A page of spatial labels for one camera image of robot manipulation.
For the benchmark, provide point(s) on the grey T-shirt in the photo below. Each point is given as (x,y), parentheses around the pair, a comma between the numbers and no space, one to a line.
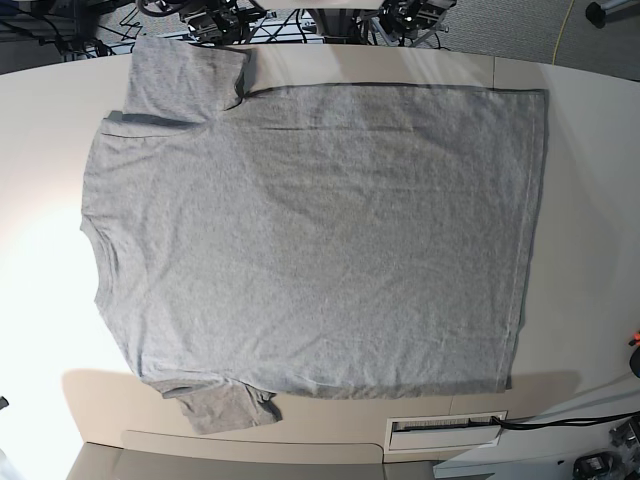
(347,241)

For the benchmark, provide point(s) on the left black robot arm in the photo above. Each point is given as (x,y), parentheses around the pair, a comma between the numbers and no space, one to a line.
(414,20)

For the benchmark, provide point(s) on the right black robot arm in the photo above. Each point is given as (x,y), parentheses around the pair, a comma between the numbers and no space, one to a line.
(209,21)

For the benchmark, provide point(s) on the grey central robot stand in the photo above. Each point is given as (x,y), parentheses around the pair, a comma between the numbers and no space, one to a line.
(338,26)

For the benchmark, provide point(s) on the orange black object right edge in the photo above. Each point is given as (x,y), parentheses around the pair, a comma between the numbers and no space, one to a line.
(635,340)

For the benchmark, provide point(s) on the black device bottom right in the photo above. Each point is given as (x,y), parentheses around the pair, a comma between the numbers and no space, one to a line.
(597,466)

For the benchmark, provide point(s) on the white table cable port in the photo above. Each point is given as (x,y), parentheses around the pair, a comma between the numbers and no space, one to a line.
(409,435)

